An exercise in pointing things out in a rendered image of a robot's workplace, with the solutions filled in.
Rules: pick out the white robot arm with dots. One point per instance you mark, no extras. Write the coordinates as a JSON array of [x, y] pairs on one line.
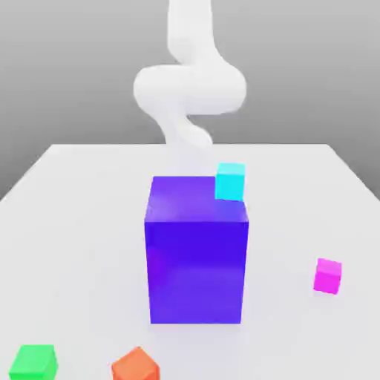
[[190, 89]]

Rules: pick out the small cyan cube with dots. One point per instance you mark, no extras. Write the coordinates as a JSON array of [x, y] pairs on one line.
[[230, 182]]

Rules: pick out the small magenta cube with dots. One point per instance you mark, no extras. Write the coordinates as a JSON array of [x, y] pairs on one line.
[[327, 277]]

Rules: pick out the small orange cube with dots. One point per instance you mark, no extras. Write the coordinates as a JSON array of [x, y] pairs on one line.
[[135, 366]]

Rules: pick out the small green cube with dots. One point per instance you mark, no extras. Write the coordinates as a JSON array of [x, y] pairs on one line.
[[32, 363]]

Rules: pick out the large purple box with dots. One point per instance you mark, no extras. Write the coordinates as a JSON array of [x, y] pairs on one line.
[[196, 267]]

